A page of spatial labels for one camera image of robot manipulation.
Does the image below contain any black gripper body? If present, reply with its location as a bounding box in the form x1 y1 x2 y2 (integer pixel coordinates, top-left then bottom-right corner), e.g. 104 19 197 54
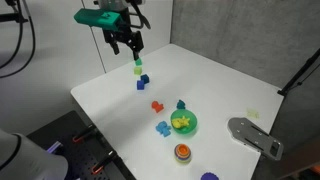
101 7 135 44

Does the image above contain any light blue toy elephant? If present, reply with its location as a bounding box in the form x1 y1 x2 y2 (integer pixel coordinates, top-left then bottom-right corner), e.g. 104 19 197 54
155 120 172 138

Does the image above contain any orange toy animal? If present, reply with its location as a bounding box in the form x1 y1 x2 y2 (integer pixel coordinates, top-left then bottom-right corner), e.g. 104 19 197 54
151 100 165 114

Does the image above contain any teal toy animal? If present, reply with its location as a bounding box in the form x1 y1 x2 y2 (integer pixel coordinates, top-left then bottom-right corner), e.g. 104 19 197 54
176 99 187 110

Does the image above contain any yellow toy animal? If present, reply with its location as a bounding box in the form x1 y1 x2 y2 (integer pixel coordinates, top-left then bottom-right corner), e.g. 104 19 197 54
171 115 191 130

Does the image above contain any green plastic bowl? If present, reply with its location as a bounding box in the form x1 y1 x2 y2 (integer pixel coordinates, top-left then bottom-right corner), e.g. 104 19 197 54
170 108 198 135

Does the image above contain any colourful stacking rings toy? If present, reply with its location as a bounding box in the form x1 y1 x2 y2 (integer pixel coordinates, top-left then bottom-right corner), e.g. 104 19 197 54
173 143 193 165

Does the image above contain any purple toy gear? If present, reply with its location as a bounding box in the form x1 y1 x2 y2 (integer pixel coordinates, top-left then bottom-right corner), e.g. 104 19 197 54
200 171 220 180

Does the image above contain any bright blue foam cube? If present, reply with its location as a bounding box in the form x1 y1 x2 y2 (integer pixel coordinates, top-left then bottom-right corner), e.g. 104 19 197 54
136 79 146 91

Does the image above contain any black clamp with orange tip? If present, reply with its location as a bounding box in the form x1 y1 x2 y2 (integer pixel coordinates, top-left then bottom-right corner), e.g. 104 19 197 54
72 123 98 144
91 150 119 175

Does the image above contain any black perforated breadboard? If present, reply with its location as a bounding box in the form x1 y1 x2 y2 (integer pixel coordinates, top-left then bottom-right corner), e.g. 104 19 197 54
26 110 136 180

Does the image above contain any purple glowing light strip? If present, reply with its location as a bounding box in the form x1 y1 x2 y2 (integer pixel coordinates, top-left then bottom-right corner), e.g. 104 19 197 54
46 140 64 155

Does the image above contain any pale yellow paper tag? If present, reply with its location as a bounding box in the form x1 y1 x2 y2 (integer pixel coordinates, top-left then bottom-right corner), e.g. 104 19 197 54
246 108 260 120

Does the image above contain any grey metal mounting plate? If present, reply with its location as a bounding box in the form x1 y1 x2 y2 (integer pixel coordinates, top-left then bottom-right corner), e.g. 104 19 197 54
227 117 285 162

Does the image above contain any black tripod stand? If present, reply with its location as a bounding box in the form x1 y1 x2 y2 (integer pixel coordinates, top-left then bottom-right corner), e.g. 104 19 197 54
277 47 320 98

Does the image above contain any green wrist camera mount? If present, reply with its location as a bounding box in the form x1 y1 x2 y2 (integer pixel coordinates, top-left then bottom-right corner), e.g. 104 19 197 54
73 7 122 33

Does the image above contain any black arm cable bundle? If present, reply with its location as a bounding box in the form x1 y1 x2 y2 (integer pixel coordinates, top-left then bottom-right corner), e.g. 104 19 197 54
0 0 37 80

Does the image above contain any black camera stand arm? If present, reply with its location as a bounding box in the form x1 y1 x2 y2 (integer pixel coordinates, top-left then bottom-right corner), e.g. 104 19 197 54
0 0 30 24

